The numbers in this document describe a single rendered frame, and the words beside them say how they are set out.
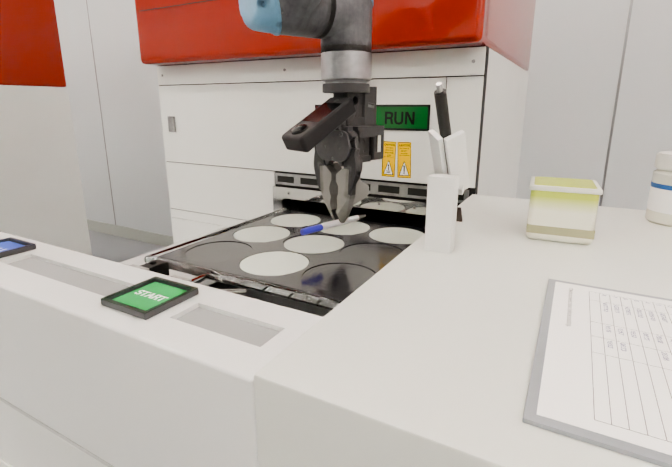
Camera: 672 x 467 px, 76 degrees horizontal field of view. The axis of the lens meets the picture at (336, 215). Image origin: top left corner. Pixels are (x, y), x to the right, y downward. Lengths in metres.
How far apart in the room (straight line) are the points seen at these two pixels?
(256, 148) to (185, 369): 0.77
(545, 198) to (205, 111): 0.83
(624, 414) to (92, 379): 0.38
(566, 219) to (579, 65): 1.76
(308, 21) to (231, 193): 0.60
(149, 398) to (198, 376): 0.07
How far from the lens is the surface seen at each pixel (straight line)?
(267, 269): 0.62
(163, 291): 0.41
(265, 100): 1.01
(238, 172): 1.08
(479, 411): 0.26
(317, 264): 0.63
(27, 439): 0.60
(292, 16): 0.60
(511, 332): 0.35
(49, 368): 0.49
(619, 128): 2.30
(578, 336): 0.35
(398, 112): 0.86
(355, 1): 0.66
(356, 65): 0.65
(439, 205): 0.48
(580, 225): 0.57
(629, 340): 0.37
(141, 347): 0.36
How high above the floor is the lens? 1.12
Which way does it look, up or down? 14 degrees down
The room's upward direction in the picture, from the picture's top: straight up
